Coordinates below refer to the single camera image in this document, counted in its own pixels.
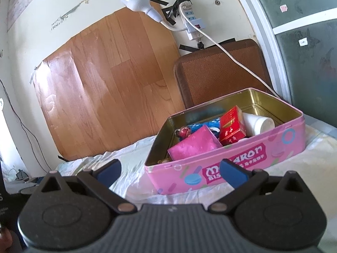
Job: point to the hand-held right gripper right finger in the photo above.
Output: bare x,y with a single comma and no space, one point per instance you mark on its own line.
233,172

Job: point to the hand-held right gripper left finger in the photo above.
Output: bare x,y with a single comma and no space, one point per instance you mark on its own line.
109,172

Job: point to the pink tin box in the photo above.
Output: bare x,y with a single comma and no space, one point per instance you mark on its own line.
250,158

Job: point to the red cigarette box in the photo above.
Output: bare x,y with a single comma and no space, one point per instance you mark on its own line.
233,126

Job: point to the magenta box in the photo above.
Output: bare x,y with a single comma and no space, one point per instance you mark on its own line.
194,145

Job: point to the blue bow headband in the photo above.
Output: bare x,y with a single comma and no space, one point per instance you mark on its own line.
208,125

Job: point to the white plastic bottle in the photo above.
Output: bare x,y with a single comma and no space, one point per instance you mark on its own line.
256,123

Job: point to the small beige figurine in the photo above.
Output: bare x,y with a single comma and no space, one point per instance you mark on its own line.
164,160

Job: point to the red action figurine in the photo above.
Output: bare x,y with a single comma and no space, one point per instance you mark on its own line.
184,133

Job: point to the black tape strip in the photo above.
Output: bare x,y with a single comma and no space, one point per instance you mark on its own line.
172,11
188,48
62,158

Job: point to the pale checked bed sheet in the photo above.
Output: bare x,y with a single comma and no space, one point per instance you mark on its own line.
316,150

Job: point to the brown woven cushion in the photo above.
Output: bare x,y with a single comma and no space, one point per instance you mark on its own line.
223,73

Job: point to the grey tape strip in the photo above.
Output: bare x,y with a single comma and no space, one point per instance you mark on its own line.
35,73

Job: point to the frosted window pane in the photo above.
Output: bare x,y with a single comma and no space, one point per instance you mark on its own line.
313,73
295,0

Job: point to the white power strip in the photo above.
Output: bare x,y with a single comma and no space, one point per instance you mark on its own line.
193,21

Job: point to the wood grain wall sheet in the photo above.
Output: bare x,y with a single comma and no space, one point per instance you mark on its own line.
105,84

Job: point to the white window frame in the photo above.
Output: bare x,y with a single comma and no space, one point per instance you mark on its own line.
263,37

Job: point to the wall poster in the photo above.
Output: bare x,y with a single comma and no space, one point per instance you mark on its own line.
26,0

